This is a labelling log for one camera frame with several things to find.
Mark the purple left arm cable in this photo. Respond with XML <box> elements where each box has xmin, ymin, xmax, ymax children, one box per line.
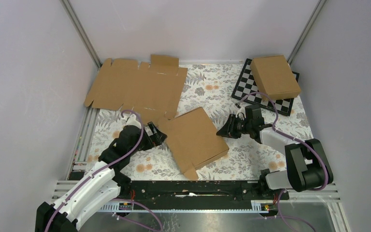
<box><xmin>44</xmin><ymin>110</ymin><xmax>164</xmax><ymax>232</ymax></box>

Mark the black white chessboard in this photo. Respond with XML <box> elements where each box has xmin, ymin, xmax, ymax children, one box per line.
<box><xmin>231</xmin><ymin>58</ymin><xmax>294</xmax><ymax>116</ymax></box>

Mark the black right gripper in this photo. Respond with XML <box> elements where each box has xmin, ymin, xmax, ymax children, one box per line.
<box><xmin>216</xmin><ymin>114</ymin><xmax>252</xmax><ymax>139</ymax></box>

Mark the closed brown cardboard box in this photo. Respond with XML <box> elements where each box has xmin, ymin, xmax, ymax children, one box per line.
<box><xmin>250</xmin><ymin>55</ymin><xmax>301</xmax><ymax>102</ymax></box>

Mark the flat cardboard sheet stack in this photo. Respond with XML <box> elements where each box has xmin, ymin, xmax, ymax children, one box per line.
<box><xmin>84</xmin><ymin>55</ymin><xmax>188</xmax><ymax>124</ymax></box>

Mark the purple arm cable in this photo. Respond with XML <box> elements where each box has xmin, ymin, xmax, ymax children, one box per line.
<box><xmin>235</xmin><ymin>92</ymin><xmax>329</xmax><ymax>232</ymax></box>
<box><xmin>44</xmin><ymin>110</ymin><xmax>164</xmax><ymax>232</ymax></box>

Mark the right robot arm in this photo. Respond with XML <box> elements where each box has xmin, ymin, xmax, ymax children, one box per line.
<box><xmin>216</xmin><ymin>105</ymin><xmax>333</xmax><ymax>199</ymax></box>

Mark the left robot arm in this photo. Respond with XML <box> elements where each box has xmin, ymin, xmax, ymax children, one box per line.
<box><xmin>35</xmin><ymin>122</ymin><xmax>167</xmax><ymax>232</ymax></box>

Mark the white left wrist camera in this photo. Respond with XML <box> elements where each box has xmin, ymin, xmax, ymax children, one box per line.
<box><xmin>121</xmin><ymin>114</ymin><xmax>142</xmax><ymax>129</ymax></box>

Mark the floral patterned table mat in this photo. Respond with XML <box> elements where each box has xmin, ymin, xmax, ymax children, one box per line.
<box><xmin>75</xmin><ymin>64</ymin><xmax>313</xmax><ymax>180</ymax></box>

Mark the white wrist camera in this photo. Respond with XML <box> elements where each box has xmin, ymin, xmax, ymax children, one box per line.
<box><xmin>121</xmin><ymin>114</ymin><xmax>142</xmax><ymax>129</ymax></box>
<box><xmin>236</xmin><ymin>107</ymin><xmax>246</xmax><ymax>120</ymax></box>

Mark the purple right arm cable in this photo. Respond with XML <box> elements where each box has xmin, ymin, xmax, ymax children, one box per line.
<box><xmin>235</xmin><ymin>92</ymin><xmax>329</xmax><ymax>232</ymax></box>

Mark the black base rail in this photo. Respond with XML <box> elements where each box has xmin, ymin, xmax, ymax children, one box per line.
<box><xmin>109</xmin><ymin>180</ymin><xmax>289</xmax><ymax>212</ymax></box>

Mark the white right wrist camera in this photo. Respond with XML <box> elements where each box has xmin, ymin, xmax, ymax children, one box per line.
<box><xmin>236</xmin><ymin>107</ymin><xmax>246</xmax><ymax>120</ymax></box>

